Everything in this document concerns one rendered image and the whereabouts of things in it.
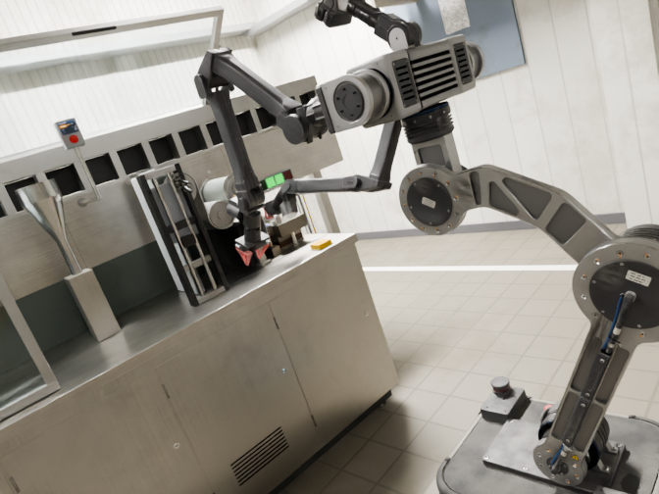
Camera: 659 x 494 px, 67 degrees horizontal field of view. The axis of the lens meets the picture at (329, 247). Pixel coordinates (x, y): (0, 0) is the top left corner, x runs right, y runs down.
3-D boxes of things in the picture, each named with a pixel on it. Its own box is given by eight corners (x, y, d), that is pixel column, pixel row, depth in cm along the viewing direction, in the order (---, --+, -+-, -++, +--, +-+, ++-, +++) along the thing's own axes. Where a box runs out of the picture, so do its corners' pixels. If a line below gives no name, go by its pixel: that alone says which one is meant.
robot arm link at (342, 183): (378, 176, 179) (357, 172, 171) (377, 193, 179) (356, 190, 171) (300, 181, 210) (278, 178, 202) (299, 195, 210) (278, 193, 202)
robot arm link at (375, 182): (392, 200, 173) (374, 197, 166) (365, 190, 183) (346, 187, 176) (428, 69, 164) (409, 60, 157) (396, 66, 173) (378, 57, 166)
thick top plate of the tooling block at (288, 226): (281, 237, 230) (278, 225, 229) (241, 237, 262) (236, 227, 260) (308, 224, 239) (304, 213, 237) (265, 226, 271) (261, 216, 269)
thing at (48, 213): (94, 346, 188) (24, 206, 174) (85, 340, 199) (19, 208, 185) (129, 328, 196) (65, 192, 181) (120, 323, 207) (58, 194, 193)
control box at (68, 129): (67, 148, 178) (54, 121, 176) (65, 150, 184) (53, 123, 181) (86, 142, 182) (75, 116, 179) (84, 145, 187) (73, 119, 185)
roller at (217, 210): (216, 231, 214) (205, 206, 211) (192, 232, 234) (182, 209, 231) (238, 222, 220) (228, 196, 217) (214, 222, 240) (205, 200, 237)
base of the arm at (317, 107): (333, 133, 121) (318, 84, 118) (311, 140, 126) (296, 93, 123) (356, 124, 126) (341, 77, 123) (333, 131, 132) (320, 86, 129)
